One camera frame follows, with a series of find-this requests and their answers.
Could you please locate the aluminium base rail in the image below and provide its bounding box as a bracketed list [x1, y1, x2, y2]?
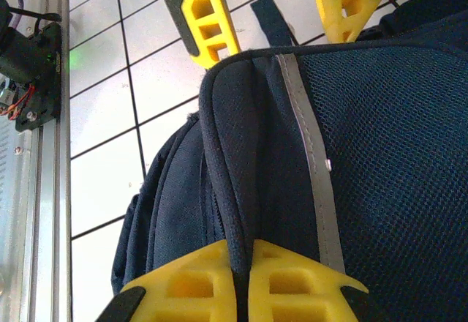
[21, 0, 72, 322]

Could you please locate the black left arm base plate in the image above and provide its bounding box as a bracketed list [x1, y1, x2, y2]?
[14, 21, 62, 132]

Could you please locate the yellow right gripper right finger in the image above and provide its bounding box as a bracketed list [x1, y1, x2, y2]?
[248, 239, 370, 322]

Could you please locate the navy blue backpack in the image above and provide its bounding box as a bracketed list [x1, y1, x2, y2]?
[111, 0, 468, 322]

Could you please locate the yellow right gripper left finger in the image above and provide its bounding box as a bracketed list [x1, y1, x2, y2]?
[95, 240, 241, 322]

